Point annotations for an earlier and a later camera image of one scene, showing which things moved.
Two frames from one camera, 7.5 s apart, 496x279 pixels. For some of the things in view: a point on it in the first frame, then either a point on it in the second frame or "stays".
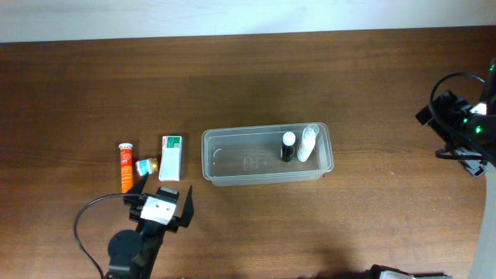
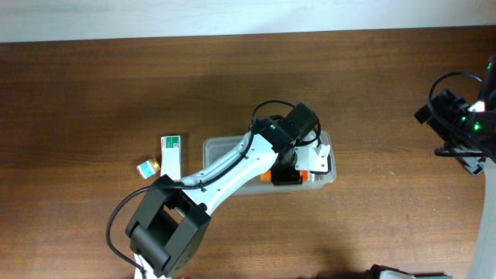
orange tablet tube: x=126 y=167 to x=266 y=176
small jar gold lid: x=148 y=165 stays
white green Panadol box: x=170 y=160 stays
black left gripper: x=174 y=222 to x=288 y=175
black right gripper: x=456 y=107 stays
